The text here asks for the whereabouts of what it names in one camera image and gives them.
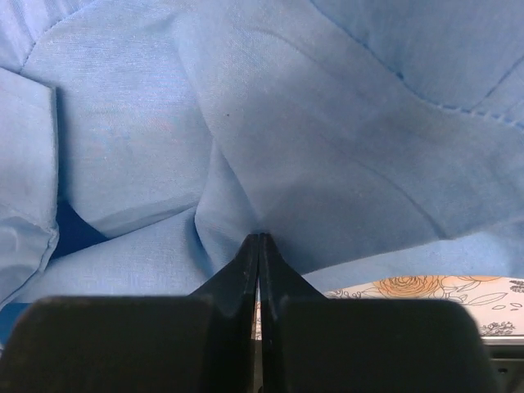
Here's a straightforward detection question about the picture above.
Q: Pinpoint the light blue long sleeve shirt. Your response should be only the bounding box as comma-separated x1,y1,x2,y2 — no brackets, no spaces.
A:
1,1,523,324

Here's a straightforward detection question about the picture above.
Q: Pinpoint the aluminium frame rail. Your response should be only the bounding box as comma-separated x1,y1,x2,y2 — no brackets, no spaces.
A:
482,336,524,393

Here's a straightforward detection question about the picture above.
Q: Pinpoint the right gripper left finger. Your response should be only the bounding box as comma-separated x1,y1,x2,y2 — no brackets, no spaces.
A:
1,235,259,392

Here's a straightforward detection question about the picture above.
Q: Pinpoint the floral table mat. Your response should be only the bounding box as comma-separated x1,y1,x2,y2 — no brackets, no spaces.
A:
251,274,524,343

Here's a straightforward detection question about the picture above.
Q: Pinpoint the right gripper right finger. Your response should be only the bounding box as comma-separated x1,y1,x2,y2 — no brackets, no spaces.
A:
258,234,498,392

